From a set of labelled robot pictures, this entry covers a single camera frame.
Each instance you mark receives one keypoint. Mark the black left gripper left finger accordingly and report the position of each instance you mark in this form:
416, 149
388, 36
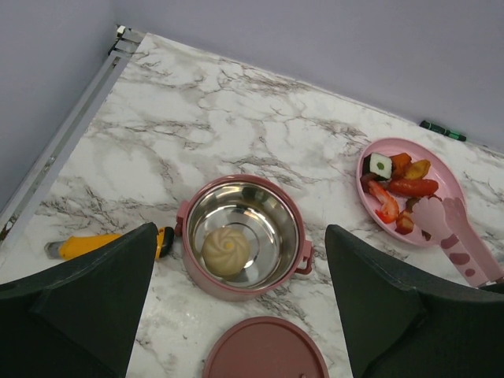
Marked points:
78, 318

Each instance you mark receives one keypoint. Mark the orange carrot piece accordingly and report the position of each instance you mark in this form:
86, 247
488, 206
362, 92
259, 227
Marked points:
400, 163

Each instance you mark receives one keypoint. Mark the white steamed bun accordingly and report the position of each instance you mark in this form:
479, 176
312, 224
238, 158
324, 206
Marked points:
225, 251

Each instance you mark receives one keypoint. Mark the aluminium table edge rail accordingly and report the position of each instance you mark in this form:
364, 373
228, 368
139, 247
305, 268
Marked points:
37, 183

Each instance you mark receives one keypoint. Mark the dark brown food piece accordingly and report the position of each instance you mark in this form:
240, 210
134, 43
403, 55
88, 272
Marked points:
410, 203

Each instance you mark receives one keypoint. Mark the red sausage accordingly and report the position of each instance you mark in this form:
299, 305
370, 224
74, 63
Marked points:
413, 188

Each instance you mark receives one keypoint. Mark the pink food tongs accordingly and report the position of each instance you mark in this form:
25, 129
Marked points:
446, 221

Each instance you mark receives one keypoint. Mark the yellow brown food piece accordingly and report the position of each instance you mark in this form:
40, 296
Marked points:
417, 170

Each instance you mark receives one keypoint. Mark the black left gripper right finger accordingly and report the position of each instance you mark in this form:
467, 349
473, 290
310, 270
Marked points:
400, 321

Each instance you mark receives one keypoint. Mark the green black screwdriver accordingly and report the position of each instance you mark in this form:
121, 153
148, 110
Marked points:
442, 131

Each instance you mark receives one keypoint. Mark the pink food plate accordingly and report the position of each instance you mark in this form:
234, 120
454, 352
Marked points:
449, 186

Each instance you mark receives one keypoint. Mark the red white shrimp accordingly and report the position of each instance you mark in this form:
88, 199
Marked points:
389, 210

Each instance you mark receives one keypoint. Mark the red braised meat piece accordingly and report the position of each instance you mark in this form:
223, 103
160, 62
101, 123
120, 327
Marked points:
404, 223

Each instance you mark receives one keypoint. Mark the pink steel lunch pot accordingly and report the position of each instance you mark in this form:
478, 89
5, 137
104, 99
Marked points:
266, 216

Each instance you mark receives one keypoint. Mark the yellow utility knife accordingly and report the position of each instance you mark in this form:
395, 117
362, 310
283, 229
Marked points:
74, 246

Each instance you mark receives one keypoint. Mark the dark pink round lid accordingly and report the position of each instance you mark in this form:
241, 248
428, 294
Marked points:
265, 347

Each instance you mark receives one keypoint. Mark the sushi roll piece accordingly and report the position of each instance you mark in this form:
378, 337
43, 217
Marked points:
379, 165

